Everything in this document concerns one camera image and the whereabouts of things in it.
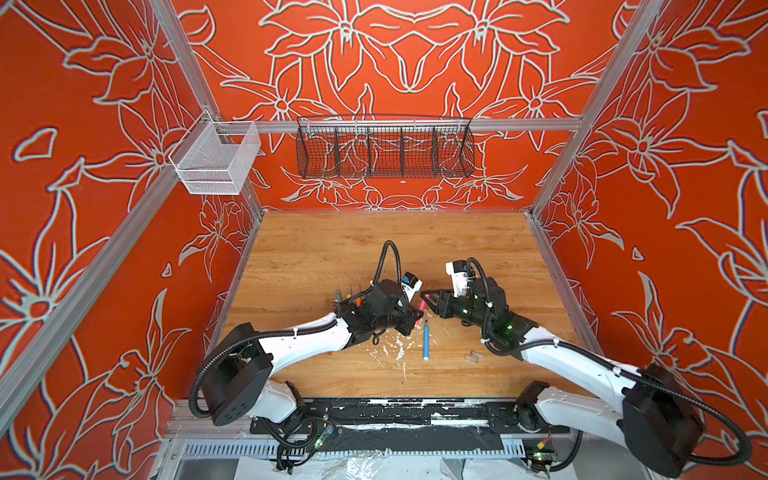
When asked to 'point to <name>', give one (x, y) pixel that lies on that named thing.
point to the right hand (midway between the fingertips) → (419, 294)
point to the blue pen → (426, 341)
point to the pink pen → (423, 305)
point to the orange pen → (358, 301)
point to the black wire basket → (363, 147)
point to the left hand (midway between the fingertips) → (423, 311)
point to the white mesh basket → (214, 158)
